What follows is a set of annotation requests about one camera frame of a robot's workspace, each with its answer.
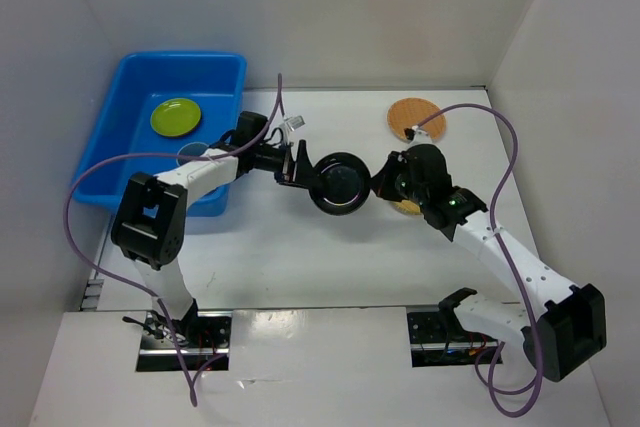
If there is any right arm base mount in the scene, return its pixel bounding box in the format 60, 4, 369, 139
406, 306, 498, 368

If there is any green-rimmed bamboo tray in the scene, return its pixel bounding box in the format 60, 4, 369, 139
390, 200, 421, 216

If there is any brown woven bamboo tray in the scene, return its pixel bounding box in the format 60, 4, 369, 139
386, 97, 447, 143

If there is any green plastic plate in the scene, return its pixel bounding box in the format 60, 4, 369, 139
150, 98, 202, 138

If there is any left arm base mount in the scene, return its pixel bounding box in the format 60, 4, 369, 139
128, 311, 232, 373

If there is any pink plastic cup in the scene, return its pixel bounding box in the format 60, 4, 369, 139
204, 186, 226, 198

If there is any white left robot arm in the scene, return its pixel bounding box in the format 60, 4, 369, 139
111, 112, 321, 347

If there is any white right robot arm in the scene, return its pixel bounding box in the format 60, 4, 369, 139
372, 144, 607, 382

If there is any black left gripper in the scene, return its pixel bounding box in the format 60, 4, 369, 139
251, 139, 323, 189

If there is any black plastic plate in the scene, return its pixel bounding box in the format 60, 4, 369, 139
309, 152, 371, 216

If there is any blue plastic bin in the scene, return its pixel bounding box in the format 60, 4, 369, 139
72, 51, 247, 217

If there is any blue plastic cup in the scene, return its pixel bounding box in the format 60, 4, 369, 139
178, 142, 208, 157

